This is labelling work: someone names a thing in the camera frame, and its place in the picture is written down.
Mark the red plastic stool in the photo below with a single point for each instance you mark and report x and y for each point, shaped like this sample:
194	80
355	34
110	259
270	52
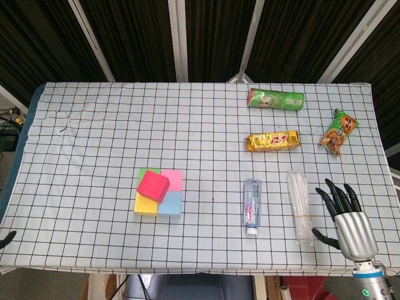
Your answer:
303	289

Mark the clear plastic water bottle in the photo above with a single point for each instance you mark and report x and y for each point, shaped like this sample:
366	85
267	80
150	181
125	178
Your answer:
252	203

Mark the light blue foam cube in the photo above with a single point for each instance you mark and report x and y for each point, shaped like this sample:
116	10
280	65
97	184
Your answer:
172	204

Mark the clear pack of straws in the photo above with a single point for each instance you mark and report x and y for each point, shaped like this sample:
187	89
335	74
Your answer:
300	200

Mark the yellow foam cube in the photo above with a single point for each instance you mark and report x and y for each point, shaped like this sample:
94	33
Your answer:
143	206

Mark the green foam cube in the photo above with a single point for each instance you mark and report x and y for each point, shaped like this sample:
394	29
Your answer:
157	171

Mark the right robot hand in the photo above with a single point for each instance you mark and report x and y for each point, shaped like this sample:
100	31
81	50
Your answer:
356	234

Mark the blue table pad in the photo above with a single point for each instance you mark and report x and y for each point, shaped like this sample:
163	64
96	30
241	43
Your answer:
19	147

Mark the pink foam cube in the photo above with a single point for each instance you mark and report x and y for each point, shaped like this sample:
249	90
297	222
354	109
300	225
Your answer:
175	179

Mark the red foam cube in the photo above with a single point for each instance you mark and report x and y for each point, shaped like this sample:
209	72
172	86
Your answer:
153	186

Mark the gold biscuit pack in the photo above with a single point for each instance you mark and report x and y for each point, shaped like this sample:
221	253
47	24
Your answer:
272	140

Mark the green snack bag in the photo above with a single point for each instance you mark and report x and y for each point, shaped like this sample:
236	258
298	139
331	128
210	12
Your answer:
339	131

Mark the grid pattern tablecloth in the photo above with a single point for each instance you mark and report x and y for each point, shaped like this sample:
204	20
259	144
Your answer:
203	156

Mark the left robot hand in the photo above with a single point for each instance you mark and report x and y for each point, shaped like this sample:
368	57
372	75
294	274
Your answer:
7	239

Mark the white frame pole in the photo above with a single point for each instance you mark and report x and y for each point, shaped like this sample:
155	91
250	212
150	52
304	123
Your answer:
357	34
178	40
91	40
251	31

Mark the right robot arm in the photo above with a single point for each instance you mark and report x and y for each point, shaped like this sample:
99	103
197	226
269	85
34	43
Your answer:
372	281

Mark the green chips can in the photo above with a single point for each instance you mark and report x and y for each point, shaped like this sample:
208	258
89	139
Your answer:
275	99

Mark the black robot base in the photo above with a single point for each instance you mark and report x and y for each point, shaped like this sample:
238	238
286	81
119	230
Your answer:
193	289

